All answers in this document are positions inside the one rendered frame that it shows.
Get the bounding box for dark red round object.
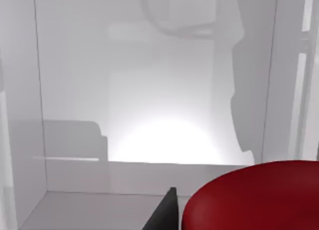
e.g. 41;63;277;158
181;160;319;230

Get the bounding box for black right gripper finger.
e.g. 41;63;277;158
142;187;180;230

